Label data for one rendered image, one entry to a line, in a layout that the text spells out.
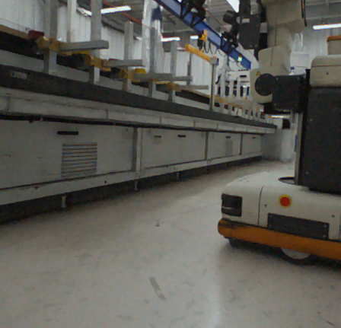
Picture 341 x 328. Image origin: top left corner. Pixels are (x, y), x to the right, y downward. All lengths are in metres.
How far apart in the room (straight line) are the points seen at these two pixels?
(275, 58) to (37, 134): 1.25
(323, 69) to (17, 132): 1.42
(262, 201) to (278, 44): 0.73
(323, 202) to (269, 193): 0.20
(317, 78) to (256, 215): 0.59
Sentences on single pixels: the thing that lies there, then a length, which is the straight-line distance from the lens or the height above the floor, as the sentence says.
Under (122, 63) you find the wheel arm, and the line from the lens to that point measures 1.63.
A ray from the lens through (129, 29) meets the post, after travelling 1.93.
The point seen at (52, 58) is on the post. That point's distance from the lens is 1.54.
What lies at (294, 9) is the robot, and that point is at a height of 1.07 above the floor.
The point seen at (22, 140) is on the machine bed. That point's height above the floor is 0.40.
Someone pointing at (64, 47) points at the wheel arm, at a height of 0.83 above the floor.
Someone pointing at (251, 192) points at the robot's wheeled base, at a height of 0.25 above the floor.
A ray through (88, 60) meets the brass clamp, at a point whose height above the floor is 0.82.
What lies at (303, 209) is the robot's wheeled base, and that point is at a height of 0.22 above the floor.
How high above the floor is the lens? 0.49
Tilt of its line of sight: 3 degrees down
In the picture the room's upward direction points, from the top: 3 degrees clockwise
